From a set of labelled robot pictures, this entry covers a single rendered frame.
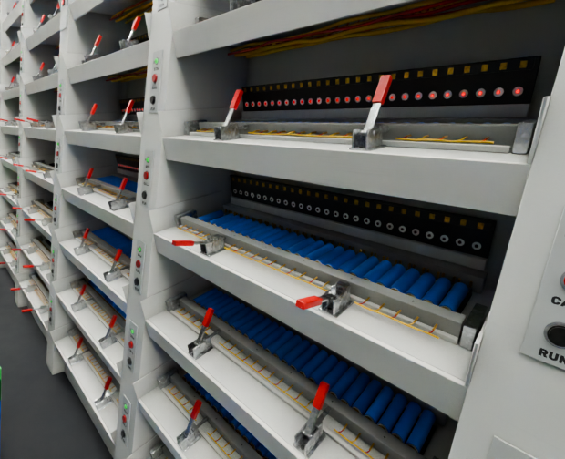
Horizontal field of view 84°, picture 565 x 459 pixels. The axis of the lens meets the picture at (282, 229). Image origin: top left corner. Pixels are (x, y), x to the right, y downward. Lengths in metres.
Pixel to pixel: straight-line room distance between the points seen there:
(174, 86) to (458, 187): 0.57
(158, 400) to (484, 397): 0.70
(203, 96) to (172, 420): 0.71
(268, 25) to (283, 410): 0.58
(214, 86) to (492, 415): 0.73
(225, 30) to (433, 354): 0.55
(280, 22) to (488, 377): 0.49
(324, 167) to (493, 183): 0.18
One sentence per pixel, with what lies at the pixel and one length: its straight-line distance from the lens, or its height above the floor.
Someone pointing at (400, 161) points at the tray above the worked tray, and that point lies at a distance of 0.35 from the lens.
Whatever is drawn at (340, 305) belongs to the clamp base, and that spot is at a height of 0.76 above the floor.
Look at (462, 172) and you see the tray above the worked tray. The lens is 0.33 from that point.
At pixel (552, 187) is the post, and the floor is 0.93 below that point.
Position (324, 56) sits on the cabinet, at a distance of 0.71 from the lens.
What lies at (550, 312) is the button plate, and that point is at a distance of 0.33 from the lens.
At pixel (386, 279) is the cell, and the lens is 0.45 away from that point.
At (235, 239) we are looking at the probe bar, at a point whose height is 0.78.
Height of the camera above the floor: 0.90
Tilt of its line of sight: 9 degrees down
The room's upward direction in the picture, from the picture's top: 9 degrees clockwise
